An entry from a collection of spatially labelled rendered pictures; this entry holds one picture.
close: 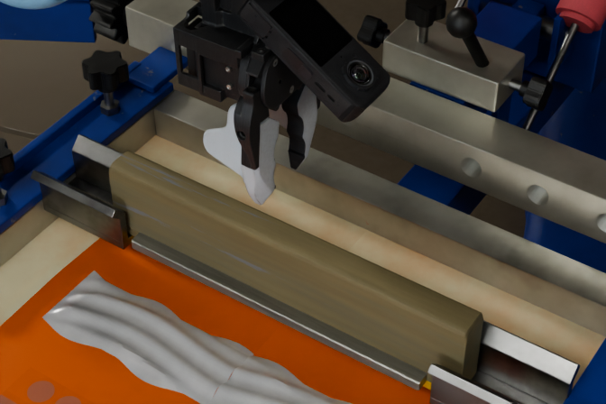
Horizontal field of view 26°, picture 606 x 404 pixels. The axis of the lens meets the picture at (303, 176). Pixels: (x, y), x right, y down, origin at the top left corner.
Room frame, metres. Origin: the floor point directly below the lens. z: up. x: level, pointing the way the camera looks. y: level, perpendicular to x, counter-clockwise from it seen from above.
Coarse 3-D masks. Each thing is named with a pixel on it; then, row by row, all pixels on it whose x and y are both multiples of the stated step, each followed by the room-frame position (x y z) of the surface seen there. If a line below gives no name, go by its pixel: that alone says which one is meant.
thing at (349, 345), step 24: (144, 240) 0.84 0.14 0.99; (168, 264) 0.82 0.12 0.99; (192, 264) 0.81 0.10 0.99; (216, 288) 0.79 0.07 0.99; (240, 288) 0.78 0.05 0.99; (264, 312) 0.76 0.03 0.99; (288, 312) 0.75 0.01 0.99; (312, 336) 0.73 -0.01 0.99; (336, 336) 0.73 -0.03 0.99; (360, 360) 0.71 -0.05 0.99; (384, 360) 0.70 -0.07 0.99; (408, 384) 0.68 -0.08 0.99
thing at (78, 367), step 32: (96, 256) 0.86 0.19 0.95; (128, 256) 0.86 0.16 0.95; (64, 288) 0.82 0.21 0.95; (128, 288) 0.82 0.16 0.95; (160, 288) 0.82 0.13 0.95; (192, 288) 0.82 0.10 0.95; (32, 320) 0.78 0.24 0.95; (192, 320) 0.78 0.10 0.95; (224, 320) 0.78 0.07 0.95; (256, 320) 0.78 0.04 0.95; (0, 352) 0.74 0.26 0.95; (32, 352) 0.74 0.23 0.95; (64, 352) 0.74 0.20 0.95; (96, 352) 0.74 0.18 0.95; (0, 384) 0.71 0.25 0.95; (64, 384) 0.71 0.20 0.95; (96, 384) 0.71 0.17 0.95; (128, 384) 0.71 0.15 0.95
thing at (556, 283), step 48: (192, 144) 1.01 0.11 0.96; (288, 144) 0.98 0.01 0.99; (288, 192) 0.95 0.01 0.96; (336, 192) 0.92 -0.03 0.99; (384, 192) 0.91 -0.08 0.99; (0, 240) 0.85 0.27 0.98; (432, 240) 0.86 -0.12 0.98; (480, 240) 0.85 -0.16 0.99; (528, 288) 0.80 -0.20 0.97; (576, 288) 0.79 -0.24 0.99
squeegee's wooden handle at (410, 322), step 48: (144, 192) 0.85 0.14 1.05; (192, 192) 0.83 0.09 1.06; (192, 240) 0.82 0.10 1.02; (240, 240) 0.79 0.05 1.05; (288, 240) 0.77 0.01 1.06; (288, 288) 0.76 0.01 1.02; (336, 288) 0.74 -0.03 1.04; (384, 288) 0.72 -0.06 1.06; (384, 336) 0.71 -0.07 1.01; (432, 336) 0.69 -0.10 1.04; (480, 336) 0.69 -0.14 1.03
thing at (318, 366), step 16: (272, 336) 0.76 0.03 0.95; (288, 336) 0.76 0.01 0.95; (304, 336) 0.76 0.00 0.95; (256, 352) 0.74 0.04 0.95; (272, 352) 0.74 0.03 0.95; (288, 352) 0.74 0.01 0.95; (304, 352) 0.74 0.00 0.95; (320, 352) 0.74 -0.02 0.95; (336, 352) 0.74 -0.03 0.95; (288, 368) 0.73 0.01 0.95; (304, 368) 0.73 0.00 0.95; (320, 368) 0.73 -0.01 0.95; (336, 368) 0.73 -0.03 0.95; (352, 368) 0.73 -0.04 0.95; (368, 368) 0.73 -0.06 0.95; (320, 384) 0.71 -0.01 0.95; (336, 384) 0.71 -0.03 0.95; (352, 384) 0.71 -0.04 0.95; (368, 384) 0.71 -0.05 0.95; (384, 384) 0.71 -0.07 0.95; (400, 384) 0.71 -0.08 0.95; (352, 400) 0.69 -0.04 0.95; (368, 400) 0.69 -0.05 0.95; (384, 400) 0.69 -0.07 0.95; (400, 400) 0.69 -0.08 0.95; (416, 400) 0.69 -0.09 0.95
